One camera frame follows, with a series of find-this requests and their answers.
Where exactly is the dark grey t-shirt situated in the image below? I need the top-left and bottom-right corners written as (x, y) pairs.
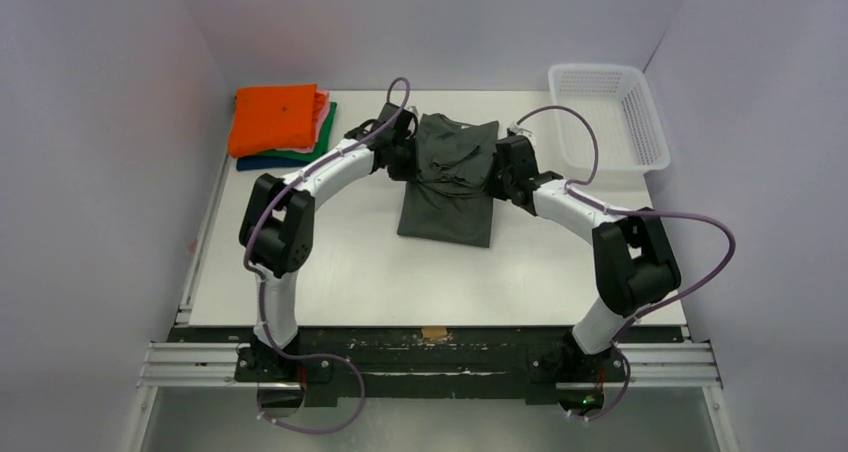
top-left (397, 113), bottom-right (500, 248)

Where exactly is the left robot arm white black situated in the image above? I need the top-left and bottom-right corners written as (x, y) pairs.
top-left (239, 103), bottom-right (418, 381)

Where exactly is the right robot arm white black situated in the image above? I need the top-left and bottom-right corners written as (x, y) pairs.
top-left (485, 135), bottom-right (681, 379)

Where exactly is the green folded t-shirt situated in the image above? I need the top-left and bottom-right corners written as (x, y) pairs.
top-left (258, 102), bottom-right (338, 167)

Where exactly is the pink folded t-shirt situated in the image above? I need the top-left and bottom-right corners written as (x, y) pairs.
top-left (291, 90), bottom-right (331, 154)

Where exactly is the orange folded t-shirt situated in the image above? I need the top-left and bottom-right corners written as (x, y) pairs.
top-left (228, 84), bottom-right (321, 158)

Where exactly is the white plastic basket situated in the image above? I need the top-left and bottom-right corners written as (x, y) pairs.
top-left (548, 63), bottom-right (671, 178)

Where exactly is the blue folded t-shirt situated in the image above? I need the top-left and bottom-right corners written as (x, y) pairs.
top-left (235, 156), bottom-right (311, 171)

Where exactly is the brown tape piece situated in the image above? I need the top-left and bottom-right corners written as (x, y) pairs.
top-left (421, 326), bottom-right (450, 342)

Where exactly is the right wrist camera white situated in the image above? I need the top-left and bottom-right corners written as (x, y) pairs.
top-left (507, 124), bottom-right (534, 139)

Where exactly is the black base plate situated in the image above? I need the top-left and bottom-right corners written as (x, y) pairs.
top-left (166, 324), bottom-right (685, 409)

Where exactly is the aluminium frame rail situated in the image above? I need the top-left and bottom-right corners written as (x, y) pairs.
top-left (136, 340), bottom-right (720, 389)

